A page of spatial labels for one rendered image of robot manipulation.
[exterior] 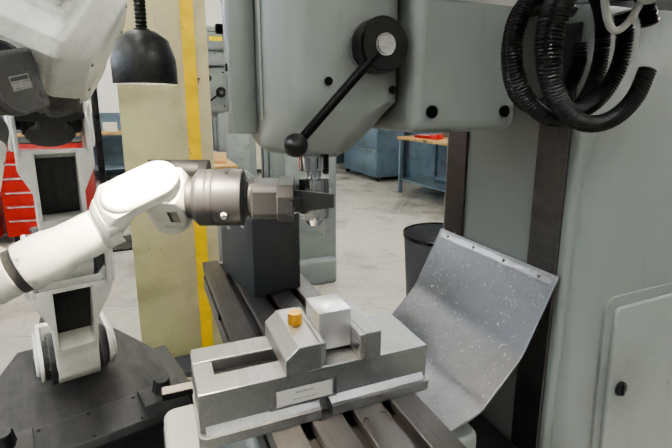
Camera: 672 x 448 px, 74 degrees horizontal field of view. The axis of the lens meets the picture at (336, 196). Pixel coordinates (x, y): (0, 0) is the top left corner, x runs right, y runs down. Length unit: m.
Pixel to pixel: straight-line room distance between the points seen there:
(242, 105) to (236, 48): 0.08
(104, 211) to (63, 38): 0.33
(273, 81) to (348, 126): 0.12
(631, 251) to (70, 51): 0.99
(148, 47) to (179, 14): 1.85
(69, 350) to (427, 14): 1.22
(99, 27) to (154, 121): 1.44
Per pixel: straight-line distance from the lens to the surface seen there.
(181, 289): 2.57
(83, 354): 1.48
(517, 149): 0.87
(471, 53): 0.69
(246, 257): 1.07
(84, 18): 0.94
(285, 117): 0.60
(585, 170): 0.80
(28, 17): 0.92
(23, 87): 0.86
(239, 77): 0.65
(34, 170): 1.23
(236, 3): 0.66
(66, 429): 1.42
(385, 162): 8.06
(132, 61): 0.56
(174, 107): 2.38
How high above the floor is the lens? 1.38
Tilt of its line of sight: 12 degrees down
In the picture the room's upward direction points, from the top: straight up
